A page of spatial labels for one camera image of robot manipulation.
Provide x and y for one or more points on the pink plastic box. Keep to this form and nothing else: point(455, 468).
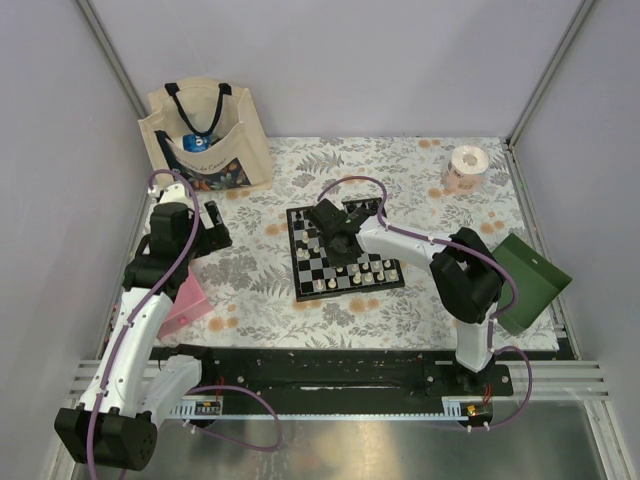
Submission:
point(191, 304)

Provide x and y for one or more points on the black magnetic chess board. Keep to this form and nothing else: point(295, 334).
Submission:
point(304, 277)

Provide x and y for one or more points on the white slotted cable duct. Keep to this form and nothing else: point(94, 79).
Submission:
point(197, 408)

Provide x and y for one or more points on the cream canvas tote bag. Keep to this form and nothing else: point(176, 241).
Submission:
point(239, 155)

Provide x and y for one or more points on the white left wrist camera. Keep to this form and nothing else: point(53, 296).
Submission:
point(173, 193)

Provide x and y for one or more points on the floral patterned table mat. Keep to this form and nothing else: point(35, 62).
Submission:
point(250, 285)

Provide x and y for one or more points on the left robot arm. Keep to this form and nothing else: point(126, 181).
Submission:
point(116, 421)

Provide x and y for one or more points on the dark green plastic box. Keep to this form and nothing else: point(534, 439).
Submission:
point(538, 281)

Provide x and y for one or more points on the pink wrapped toilet paper roll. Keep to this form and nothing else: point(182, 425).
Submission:
point(465, 170)

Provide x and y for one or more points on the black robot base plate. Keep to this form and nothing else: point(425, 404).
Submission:
point(339, 381)

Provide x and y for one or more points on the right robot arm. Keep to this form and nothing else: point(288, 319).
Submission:
point(468, 279)

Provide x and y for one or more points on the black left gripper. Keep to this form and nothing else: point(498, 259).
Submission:
point(214, 238)

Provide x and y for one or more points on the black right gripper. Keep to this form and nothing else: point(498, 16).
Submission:
point(334, 261)

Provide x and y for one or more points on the blue white bottle in bag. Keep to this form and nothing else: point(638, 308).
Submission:
point(195, 143)

